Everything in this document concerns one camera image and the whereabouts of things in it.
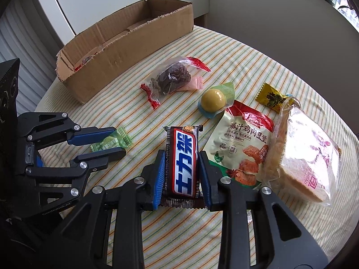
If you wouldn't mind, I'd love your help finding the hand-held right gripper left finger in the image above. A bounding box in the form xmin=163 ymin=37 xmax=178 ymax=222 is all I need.
xmin=36 ymin=149 xmax=166 ymax=269

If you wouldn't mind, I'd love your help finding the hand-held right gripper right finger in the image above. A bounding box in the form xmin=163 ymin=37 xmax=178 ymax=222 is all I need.
xmin=198 ymin=151 xmax=328 ymax=269

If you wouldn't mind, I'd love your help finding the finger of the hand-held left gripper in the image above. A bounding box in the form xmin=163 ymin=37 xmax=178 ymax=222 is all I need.
xmin=24 ymin=147 xmax=127 ymax=202
xmin=17 ymin=112 xmax=116 ymax=157

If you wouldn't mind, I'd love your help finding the green candy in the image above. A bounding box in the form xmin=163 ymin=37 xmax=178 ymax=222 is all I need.
xmin=90 ymin=127 xmax=132 ymax=153

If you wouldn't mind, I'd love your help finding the brown chocolate bar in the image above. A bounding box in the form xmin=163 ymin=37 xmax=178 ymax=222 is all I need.
xmin=162 ymin=125 xmax=206 ymax=209

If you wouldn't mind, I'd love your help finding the white and red snack pouch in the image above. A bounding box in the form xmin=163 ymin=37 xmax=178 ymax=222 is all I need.
xmin=202 ymin=100 xmax=275 ymax=191

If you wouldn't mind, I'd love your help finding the yellow ball snack green wrapper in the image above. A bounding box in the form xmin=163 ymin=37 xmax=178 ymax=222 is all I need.
xmin=198 ymin=82 xmax=235 ymax=118

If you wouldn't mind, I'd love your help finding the brown cardboard box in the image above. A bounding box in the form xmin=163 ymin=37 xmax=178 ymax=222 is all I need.
xmin=55 ymin=0 xmax=195 ymax=104

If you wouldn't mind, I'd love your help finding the pink candy packet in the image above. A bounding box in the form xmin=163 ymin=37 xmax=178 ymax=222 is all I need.
xmin=175 ymin=76 xmax=203 ymax=91

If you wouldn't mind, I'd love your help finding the brown cake clear wrapper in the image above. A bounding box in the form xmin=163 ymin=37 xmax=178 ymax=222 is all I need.
xmin=140 ymin=56 xmax=211 ymax=110

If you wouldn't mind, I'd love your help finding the sliced bread clear bag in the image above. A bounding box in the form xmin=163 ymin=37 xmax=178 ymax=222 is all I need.
xmin=256 ymin=97 xmax=342 ymax=209

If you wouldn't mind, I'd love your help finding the white slatted radiator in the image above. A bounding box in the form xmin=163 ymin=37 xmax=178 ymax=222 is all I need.
xmin=0 ymin=0 xmax=65 ymax=113

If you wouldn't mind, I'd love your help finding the dark red snack packet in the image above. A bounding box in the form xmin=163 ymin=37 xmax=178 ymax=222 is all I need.
xmin=73 ymin=56 xmax=97 ymax=70

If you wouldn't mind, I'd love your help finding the yellow wrapped candy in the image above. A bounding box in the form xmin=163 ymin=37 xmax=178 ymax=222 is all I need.
xmin=255 ymin=83 xmax=293 ymax=113

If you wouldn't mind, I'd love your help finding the window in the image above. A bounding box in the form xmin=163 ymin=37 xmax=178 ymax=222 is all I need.
xmin=309 ymin=0 xmax=359 ymax=30

